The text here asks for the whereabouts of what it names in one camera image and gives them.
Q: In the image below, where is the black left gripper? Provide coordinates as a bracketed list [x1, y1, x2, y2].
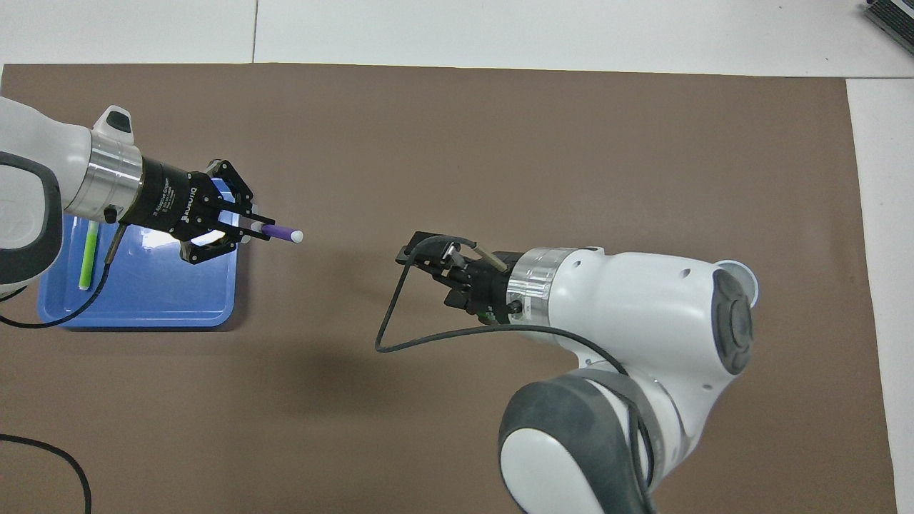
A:
[131, 156, 276, 267]

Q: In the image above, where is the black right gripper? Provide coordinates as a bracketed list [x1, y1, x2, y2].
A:
[396, 231, 516, 327]

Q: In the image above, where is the purple highlighter pen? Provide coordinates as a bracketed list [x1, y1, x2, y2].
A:
[251, 223, 305, 244]

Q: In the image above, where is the green highlighter pen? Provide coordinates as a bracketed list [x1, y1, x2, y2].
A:
[79, 220, 99, 291]

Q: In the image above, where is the blue plastic tray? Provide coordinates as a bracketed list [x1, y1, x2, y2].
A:
[37, 189, 236, 329]

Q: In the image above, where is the brown table mat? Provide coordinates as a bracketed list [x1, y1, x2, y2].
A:
[0, 63, 899, 514]

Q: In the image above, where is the translucent plastic cup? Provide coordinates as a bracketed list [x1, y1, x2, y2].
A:
[714, 259, 760, 309]

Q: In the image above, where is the grey ribbed device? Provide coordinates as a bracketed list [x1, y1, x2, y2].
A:
[860, 0, 914, 45]

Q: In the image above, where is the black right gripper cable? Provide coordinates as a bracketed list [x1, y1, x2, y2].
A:
[375, 234, 658, 514]

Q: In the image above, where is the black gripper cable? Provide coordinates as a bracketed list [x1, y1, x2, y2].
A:
[375, 234, 658, 514]
[0, 221, 129, 514]

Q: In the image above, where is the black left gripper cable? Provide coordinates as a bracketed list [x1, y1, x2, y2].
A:
[0, 221, 129, 514]

